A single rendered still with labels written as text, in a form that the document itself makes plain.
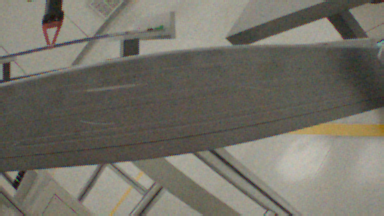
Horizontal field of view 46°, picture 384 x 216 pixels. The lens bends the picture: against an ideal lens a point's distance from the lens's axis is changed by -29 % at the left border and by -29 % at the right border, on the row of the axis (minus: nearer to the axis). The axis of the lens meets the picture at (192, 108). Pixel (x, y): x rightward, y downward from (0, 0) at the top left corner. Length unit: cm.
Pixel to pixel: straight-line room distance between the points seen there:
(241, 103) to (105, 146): 9
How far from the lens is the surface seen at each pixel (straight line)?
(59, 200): 184
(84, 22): 873
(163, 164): 141
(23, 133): 34
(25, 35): 854
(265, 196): 124
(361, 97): 47
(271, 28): 124
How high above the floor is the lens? 97
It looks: 18 degrees down
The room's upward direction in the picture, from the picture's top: 48 degrees counter-clockwise
